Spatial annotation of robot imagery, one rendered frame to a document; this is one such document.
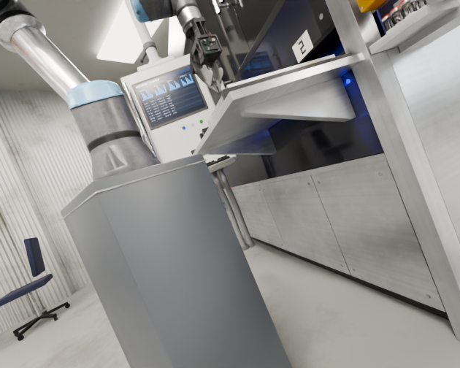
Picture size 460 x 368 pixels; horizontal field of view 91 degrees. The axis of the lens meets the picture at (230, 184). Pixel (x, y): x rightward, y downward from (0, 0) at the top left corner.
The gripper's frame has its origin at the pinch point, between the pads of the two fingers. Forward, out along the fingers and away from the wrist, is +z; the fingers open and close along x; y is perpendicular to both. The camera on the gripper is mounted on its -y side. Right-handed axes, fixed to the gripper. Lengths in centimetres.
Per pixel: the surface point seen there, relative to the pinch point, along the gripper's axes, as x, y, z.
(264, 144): 29.3, -29.9, 20.3
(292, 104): 10.2, 18.5, 16.4
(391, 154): 29, 26, 40
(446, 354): 22, 24, 99
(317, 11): 29.9, 21.1, -6.5
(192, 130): 11, -73, -8
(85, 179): -101, -384, -63
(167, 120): -1, -76, -20
